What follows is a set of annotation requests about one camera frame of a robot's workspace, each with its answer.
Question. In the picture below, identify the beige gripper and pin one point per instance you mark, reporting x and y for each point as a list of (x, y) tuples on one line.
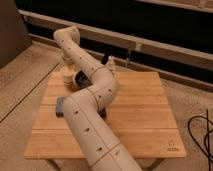
[(67, 61)]

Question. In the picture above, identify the cream ceramic cup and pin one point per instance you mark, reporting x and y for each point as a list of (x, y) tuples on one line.
[(68, 75)]

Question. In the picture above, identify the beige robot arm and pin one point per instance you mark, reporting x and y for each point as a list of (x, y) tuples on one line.
[(100, 146)]

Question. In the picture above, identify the black bowl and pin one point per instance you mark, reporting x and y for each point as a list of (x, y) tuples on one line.
[(82, 80)]

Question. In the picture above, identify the grey chair back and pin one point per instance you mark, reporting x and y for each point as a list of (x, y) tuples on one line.
[(14, 37)]

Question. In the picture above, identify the black remote control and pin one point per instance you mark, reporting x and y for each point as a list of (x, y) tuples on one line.
[(103, 113)]

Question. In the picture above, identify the wooden folding table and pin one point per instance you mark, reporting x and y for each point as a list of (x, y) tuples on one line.
[(140, 116)]

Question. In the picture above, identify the white window rail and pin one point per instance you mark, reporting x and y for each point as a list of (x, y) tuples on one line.
[(162, 50)]

